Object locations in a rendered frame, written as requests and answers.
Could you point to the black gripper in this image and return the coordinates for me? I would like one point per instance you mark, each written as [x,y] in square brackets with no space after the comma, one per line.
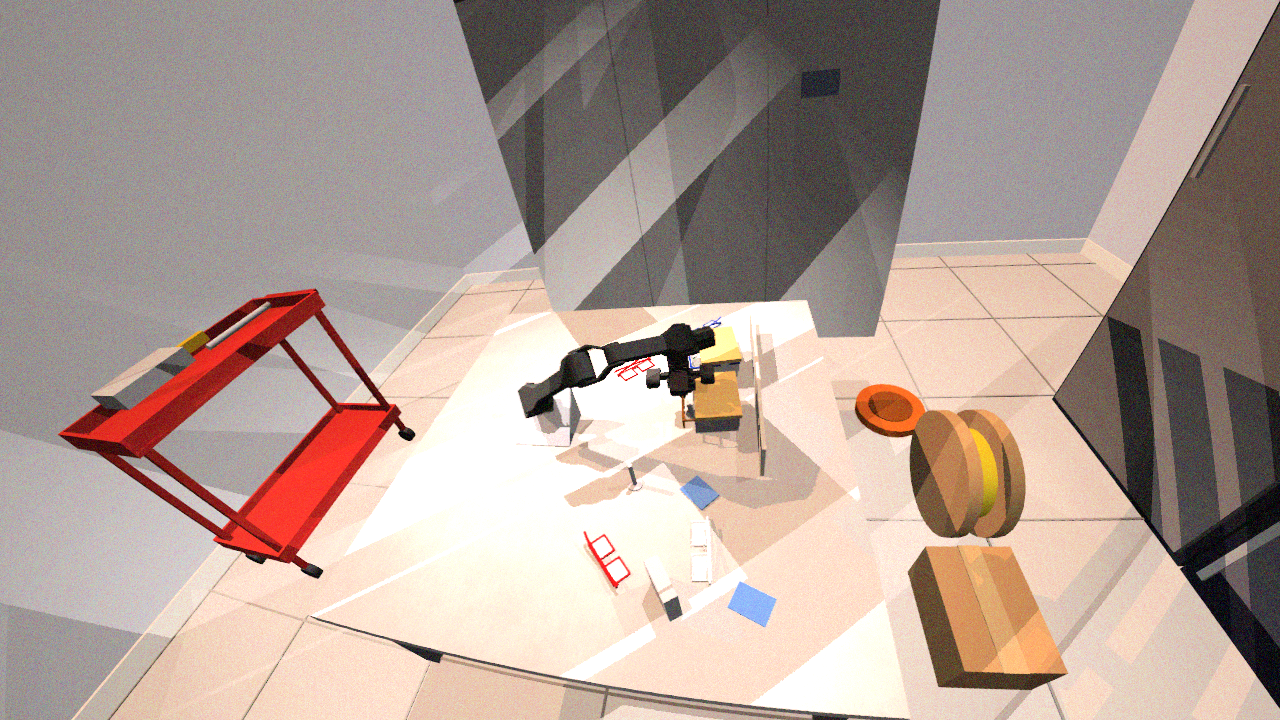
[706,373]

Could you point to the light blue flat rectangular panel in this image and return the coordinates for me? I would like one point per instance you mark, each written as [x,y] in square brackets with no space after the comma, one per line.
[752,603]
[699,492]

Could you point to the grey rectangular panel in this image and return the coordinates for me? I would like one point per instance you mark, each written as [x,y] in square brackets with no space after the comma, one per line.
[757,387]

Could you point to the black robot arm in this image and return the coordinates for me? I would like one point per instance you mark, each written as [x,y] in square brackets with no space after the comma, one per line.
[576,369]

